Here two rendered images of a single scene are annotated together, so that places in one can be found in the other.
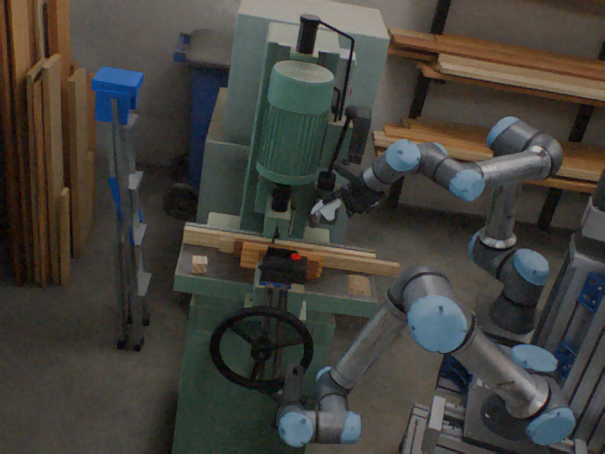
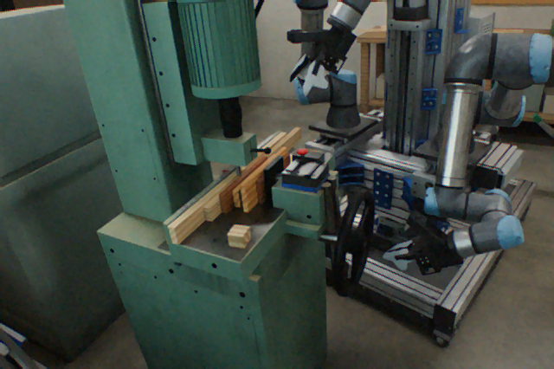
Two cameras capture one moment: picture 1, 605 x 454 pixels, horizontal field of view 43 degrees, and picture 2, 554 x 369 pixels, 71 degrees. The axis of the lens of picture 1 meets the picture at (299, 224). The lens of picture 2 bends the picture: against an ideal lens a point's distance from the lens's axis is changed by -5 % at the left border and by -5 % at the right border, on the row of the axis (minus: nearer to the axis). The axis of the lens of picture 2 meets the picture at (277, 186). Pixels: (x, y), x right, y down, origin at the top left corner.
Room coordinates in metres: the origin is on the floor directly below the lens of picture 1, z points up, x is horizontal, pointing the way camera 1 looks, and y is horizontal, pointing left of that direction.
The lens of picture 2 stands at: (1.35, 0.84, 1.48)
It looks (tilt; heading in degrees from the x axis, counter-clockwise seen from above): 29 degrees down; 305
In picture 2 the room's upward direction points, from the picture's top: 5 degrees counter-clockwise
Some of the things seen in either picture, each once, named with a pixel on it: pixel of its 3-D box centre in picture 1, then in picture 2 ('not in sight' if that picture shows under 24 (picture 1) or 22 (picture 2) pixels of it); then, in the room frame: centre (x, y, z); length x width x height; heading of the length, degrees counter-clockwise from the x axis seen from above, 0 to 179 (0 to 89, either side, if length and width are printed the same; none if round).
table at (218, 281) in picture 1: (275, 286); (279, 202); (1.92, 0.03, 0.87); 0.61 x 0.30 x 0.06; 96
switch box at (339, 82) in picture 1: (341, 77); not in sight; (2.36, -0.04, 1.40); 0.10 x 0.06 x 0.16; 6
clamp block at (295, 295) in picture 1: (277, 289); (306, 193); (1.83, 0.03, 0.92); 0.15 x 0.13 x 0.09; 96
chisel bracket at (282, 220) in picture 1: (277, 219); (229, 149); (2.04, 0.07, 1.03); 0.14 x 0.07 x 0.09; 6
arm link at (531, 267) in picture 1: (525, 275); (341, 85); (2.07, -0.72, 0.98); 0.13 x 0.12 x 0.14; 42
